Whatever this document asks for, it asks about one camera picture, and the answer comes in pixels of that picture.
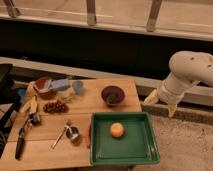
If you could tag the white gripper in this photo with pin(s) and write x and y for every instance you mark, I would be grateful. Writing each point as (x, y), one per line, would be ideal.
(171, 91)

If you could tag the yellow banana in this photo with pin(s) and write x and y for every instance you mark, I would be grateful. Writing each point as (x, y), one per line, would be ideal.
(30, 106)

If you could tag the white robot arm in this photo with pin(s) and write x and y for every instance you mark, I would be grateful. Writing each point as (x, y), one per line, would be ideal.
(187, 69)

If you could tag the green plastic tray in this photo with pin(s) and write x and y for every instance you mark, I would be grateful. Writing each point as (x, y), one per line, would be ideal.
(137, 145)

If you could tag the dark maroon bowl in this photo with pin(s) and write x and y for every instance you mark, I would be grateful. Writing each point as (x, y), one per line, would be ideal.
(112, 95)

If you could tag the orange apple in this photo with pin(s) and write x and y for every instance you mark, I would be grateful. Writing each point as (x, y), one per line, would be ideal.
(117, 130)

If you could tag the orange carrot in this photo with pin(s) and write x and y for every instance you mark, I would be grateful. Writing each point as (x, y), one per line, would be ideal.
(87, 137)

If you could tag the small blue cup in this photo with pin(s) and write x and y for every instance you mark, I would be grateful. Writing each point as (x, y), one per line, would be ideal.
(78, 87)

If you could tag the small metal cup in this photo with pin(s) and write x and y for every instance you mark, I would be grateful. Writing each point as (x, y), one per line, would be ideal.
(73, 134)

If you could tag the beige food item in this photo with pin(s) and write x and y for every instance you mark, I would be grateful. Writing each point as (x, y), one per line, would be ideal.
(66, 95)

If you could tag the blue sponge block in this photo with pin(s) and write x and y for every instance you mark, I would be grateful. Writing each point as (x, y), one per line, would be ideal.
(59, 85)

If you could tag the metal spoon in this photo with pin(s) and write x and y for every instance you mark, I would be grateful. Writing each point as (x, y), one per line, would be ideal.
(59, 137)

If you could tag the bunch of dark grapes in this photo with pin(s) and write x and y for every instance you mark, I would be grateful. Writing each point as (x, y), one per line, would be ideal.
(55, 107)

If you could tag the red brown bowl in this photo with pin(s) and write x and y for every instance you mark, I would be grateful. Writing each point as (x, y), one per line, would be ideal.
(43, 88)

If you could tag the small dark metal object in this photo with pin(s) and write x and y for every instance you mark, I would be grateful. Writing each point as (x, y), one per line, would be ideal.
(35, 119)

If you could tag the black chair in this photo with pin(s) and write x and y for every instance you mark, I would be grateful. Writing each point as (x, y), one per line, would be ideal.
(7, 95)

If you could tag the black handled knife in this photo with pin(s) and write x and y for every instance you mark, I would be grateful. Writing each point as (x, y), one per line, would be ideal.
(21, 140)

